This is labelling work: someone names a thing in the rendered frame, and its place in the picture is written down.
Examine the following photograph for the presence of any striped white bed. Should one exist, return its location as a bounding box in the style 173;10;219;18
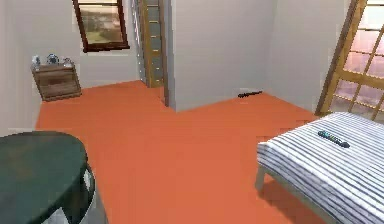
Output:
254;111;384;224

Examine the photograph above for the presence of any light wooden framed window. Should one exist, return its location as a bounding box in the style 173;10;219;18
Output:
314;0;384;122

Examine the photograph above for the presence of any dark brown framed window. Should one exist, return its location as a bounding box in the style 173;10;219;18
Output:
71;0;131;54

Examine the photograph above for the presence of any light wooden room door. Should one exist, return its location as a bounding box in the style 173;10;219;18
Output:
139;0;168;89

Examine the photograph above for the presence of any blue white round ornament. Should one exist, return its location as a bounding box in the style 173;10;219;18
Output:
46;53;60;66

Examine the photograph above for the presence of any black baseball bat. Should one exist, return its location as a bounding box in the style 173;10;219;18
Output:
237;90;264;99

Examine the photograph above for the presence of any dark green round table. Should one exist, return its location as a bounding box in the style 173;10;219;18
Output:
0;130;97;224

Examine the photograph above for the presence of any black remote control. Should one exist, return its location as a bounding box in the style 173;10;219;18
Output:
317;129;351;149

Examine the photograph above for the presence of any brown wooden chest of drawers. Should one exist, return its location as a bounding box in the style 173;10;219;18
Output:
30;63;83;102

